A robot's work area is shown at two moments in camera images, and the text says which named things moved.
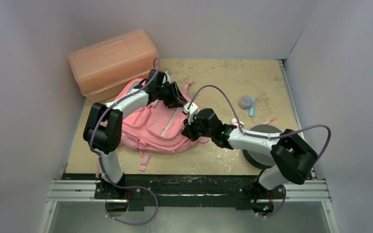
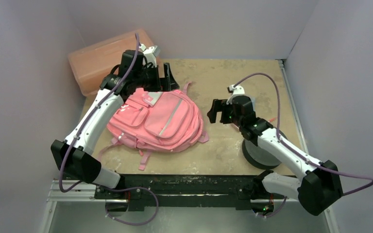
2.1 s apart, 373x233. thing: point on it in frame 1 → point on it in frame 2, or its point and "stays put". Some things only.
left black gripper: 176,99 → 166,83
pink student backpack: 150,128 stays put
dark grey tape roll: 260,158 stays put
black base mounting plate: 239,188 stays put
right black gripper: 192,127 → 224,111
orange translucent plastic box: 113,65 stays put
